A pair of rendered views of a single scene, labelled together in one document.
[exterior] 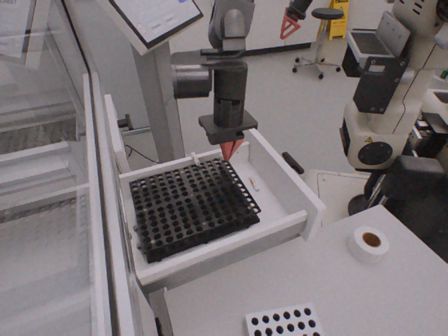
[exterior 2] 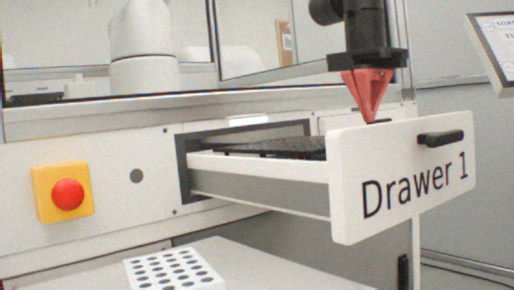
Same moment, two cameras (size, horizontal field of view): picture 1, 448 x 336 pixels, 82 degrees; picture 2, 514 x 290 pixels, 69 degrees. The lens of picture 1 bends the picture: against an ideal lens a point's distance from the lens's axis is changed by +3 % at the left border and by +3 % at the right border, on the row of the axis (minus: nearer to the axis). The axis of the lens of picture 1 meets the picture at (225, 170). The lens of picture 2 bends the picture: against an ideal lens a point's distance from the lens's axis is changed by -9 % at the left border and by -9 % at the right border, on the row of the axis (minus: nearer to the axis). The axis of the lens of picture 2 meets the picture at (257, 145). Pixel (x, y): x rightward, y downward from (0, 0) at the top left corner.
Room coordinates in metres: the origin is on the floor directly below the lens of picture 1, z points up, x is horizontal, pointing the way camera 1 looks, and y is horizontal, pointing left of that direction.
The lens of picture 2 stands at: (0.13, -0.52, 0.95)
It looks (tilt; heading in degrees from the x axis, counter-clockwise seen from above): 5 degrees down; 76
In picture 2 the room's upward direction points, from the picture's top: 5 degrees counter-clockwise
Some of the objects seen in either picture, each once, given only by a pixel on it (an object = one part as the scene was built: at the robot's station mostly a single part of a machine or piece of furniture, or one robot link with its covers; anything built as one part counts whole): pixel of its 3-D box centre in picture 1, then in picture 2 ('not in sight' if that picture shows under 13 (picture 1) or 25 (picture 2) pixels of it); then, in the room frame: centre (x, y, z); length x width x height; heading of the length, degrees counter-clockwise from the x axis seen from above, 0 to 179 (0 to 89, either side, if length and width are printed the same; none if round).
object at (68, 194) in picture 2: not in sight; (67, 194); (0.01, 0.00, 0.88); 0.04 x 0.03 x 0.04; 23
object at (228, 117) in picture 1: (228, 111); (365, 39); (0.42, -0.01, 1.04); 0.10 x 0.07 x 0.07; 113
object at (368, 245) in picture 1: (368, 244); not in sight; (0.30, -0.31, 0.78); 0.07 x 0.07 x 0.04
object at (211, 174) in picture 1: (193, 205); (301, 162); (0.34, 0.07, 0.87); 0.22 x 0.18 x 0.06; 113
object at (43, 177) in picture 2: not in sight; (61, 191); (-0.01, 0.03, 0.88); 0.07 x 0.05 x 0.07; 23
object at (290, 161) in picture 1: (288, 164); (435, 138); (0.43, -0.14, 0.91); 0.07 x 0.04 x 0.01; 23
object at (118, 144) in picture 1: (117, 135); (367, 137); (0.58, 0.30, 0.87); 0.29 x 0.02 x 0.11; 23
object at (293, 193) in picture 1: (275, 177); (417, 165); (0.42, -0.12, 0.87); 0.29 x 0.02 x 0.11; 23
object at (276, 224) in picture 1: (189, 208); (297, 165); (0.33, 0.08, 0.86); 0.40 x 0.26 x 0.06; 113
